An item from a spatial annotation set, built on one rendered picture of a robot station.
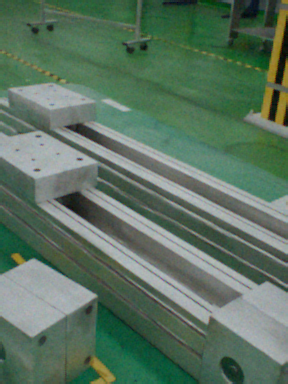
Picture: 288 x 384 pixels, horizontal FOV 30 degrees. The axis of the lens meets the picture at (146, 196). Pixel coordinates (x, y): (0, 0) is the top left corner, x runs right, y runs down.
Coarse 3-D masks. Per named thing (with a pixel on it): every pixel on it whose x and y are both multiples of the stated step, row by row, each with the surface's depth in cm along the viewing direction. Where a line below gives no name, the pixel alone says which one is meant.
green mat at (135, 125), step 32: (0, 96) 149; (96, 96) 156; (128, 128) 133; (160, 128) 135; (192, 160) 118; (224, 160) 119; (256, 192) 105; (0, 224) 86; (0, 256) 78; (32, 256) 79; (96, 320) 67; (96, 352) 62; (128, 352) 63; (160, 352) 63
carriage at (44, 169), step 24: (0, 144) 84; (24, 144) 85; (48, 144) 85; (0, 168) 81; (24, 168) 76; (48, 168) 77; (72, 168) 78; (96, 168) 81; (24, 192) 77; (48, 192) 76; (72, 192) 79
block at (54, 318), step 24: (24, 264) 60; (0, 288) 56; (24, 288) 57; (48, 288) 57; (72, 288) 57; (0, 312) 53; (24, 312) 53; (48, 312) 53; (72, 312) 54; (0, 336) 54; (24, 336) 51; (48, 336) 52; (72, 336) 55; (0, 360) 55; (24, 360) 52; (48, 360) 53; (72, 360) 57
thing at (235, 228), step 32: (0, 128) 120; (32, 128) 110; (64, 128) 104; (96, 128) 106; (96, 160) 97; (128, 160) 93; (160, 160) 94; (128, 192) 91; (160, 192) 85; (192, 192) 83; (224, 192) 85; (160, 224) 87; (192, 224) 81; (224, 224) 76; (256, 224) 75; (224, 256) 78; (256, 256) 73
